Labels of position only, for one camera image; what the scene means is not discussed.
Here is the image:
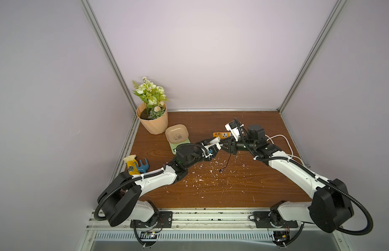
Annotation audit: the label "peach flower pot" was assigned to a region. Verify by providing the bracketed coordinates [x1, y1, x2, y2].
[136, 102, 168, 135]

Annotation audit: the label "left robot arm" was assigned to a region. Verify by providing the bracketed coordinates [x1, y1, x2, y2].
[94, 142, 221, 227]

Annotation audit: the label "aluminium front rail frame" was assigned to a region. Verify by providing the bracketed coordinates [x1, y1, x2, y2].
[78, 206, 355, 251]

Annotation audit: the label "blue plastic tool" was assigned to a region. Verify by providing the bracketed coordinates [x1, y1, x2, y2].
[135, 159, 149, 174]

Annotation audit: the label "artificial green white flowers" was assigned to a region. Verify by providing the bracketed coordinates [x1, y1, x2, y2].
[132, 76, 168, 120]

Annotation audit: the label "orange power strip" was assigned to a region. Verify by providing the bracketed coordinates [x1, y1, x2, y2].
[213, 132, 232, 140]

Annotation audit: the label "green electronic scale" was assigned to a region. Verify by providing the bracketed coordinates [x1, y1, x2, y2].
[169, 139, 190, 155]

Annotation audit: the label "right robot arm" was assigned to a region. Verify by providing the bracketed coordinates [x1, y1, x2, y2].
[221, 120, 374, 236]

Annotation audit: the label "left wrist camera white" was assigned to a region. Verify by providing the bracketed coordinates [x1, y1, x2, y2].
[204, 137, 221, 152]

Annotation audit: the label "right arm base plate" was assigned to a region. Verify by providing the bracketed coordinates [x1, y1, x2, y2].
[249, 211, 298, 229]

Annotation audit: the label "white power strip cord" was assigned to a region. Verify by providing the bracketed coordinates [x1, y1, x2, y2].
[265, 134, 305, 166]

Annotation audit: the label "beige panda bowl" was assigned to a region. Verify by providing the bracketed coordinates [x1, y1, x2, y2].
[165, 124, 189, 144]

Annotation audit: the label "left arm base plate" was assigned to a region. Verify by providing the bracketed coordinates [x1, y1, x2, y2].
[130, 211, 173, 229]

